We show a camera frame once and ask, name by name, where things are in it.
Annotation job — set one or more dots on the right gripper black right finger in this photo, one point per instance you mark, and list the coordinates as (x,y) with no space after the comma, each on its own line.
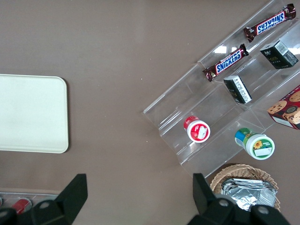
(204,201)

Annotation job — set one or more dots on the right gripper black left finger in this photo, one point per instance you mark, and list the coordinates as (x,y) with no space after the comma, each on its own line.
(70,201)

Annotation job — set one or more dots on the light wicker basket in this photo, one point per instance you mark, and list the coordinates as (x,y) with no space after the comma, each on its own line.
(236,171)

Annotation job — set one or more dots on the cream rectangular plastic tray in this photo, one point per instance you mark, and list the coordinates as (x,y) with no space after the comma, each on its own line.
(32,112)

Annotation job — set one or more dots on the silver foil wrapped pack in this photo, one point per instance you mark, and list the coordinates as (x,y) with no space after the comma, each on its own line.
(248,189)

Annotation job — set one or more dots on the red soda bottle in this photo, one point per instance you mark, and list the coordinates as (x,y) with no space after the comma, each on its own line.
(21,205)

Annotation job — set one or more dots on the clear acrylic bottle rack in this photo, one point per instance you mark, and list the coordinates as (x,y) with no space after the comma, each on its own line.
(14,194)

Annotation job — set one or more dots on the red lidded snack cup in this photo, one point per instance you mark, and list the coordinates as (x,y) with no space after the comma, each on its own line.
(198,131)

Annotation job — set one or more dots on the green sunflower label cup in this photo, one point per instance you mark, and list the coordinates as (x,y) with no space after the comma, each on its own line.
(260,145)

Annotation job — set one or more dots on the clear acrylic stepped stand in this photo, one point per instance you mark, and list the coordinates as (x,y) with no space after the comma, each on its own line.
(173,112)
(255,68)

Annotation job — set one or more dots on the small dark green box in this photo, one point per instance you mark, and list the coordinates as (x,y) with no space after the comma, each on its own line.
(237,90)
(277,56)

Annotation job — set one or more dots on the red chocolate chip cookie box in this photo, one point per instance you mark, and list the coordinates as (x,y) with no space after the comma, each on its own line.
(288,110)

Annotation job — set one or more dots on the Snickers chocolate bar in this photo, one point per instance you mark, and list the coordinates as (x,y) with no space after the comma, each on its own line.
(269,22)
(226,62)

